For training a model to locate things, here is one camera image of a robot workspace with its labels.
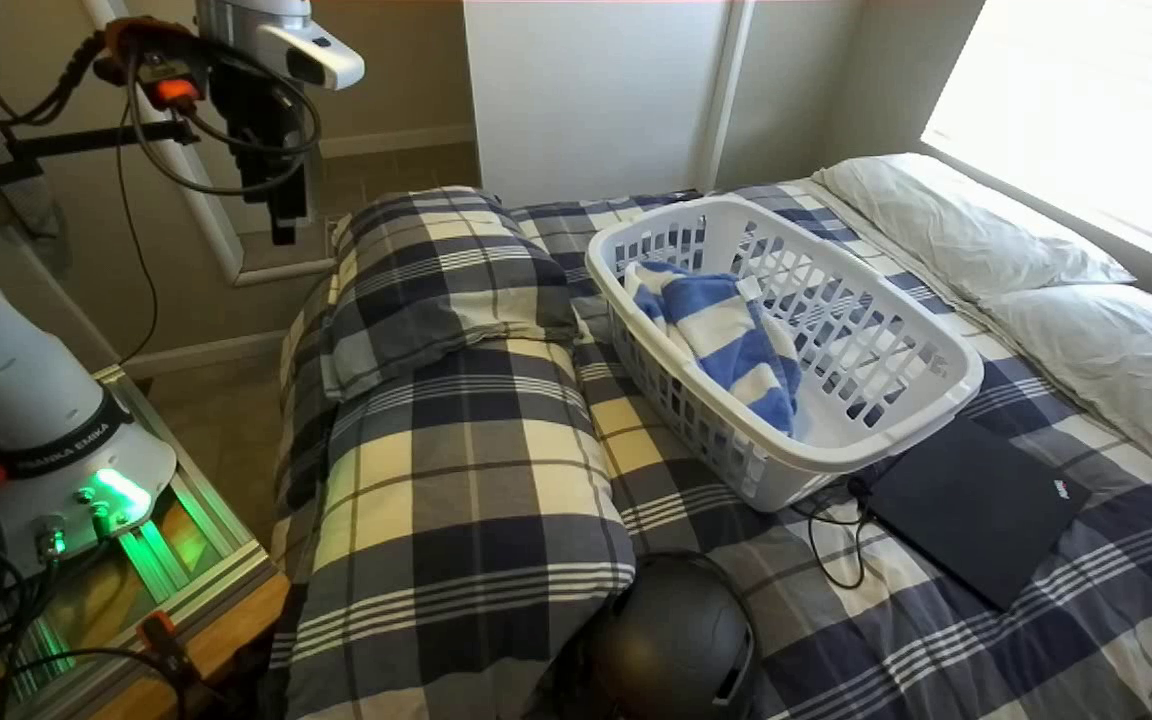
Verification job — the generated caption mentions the black round helmet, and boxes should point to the black round helmet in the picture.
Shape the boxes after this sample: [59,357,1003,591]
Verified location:
[581,558,756,720]

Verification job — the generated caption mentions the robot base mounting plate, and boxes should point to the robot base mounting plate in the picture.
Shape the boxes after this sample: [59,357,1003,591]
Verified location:
[0,369,289,720]

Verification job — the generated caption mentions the white pillow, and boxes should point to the white pillow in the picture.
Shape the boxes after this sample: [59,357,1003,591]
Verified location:
[986,283,1152,452]
[816,153,1132,302]

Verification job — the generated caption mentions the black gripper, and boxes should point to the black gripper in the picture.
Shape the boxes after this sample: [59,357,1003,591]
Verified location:
[211,64,308,244]

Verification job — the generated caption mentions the plaid bed cover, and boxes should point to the plaid bed cover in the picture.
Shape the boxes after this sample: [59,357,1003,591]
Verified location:
[266,177,1152,720]

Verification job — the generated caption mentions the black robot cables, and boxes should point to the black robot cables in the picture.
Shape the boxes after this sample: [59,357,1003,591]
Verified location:
[0,0,329,364]

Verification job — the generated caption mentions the black laptop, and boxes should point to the black laptop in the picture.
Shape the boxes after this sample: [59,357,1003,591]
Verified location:
[864,424,1093,607]

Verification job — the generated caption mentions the white plastic laundry basket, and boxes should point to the white plastic laundry basket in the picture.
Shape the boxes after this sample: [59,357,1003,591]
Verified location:
[583,198,985,511]

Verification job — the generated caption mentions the white pillow far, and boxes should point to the white pillow far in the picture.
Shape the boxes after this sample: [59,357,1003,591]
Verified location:
[816,153,1132,302]

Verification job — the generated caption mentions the white pillow near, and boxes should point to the white pillow near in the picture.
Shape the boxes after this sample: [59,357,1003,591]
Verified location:
[986,283,1152,452]

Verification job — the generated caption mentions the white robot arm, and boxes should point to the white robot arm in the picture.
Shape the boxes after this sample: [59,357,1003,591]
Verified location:
[0,0,362,581]

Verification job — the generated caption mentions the black laptop cable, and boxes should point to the black laptop cable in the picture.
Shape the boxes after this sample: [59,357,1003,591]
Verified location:
[789,479,881,591]

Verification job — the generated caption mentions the plaid pillow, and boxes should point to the plaid pillow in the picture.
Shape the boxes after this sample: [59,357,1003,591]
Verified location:
[266,340,635,720]
[321,186,577,399]

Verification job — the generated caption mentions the blue white striped towel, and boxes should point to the blue white striped towel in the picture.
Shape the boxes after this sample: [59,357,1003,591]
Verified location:
[622,259,800,438]

